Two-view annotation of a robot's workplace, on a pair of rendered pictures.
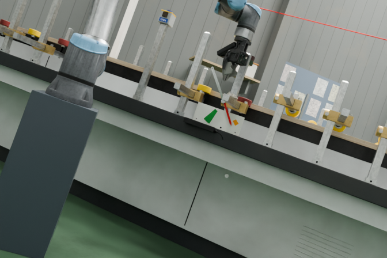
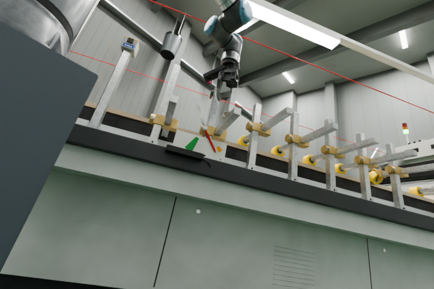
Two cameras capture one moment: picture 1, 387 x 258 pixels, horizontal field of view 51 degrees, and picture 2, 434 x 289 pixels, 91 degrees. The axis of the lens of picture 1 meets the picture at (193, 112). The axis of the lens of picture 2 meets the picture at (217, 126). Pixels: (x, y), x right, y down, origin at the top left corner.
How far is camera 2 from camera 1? 1.29 m
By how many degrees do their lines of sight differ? 37
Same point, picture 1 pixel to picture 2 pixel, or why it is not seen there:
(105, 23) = not seen: outside the picture
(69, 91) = (10, 9)
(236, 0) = (247, 10)
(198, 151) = (181, 185)
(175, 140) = (150, 175)
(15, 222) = not seen: outside the picture
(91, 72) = (75, 2)
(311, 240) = (284, 259)
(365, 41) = (196, 129)
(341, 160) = not seen: hidden behind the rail
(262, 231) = (241, 264)
